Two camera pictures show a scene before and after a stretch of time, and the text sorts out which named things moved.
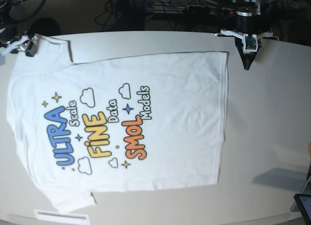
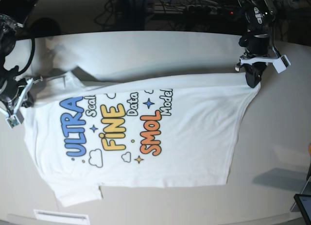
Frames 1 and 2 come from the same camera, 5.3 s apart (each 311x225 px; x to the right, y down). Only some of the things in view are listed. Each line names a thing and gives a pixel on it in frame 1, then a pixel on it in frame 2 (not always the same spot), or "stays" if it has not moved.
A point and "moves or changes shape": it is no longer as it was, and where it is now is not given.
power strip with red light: [202, 10] stays
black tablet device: [303, 202] stays
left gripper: [27, 46] → [9, 90]
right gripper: [249, 49] → [253, 71]
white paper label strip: [57, 216] stays
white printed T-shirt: [144, 122] moves or changes shape
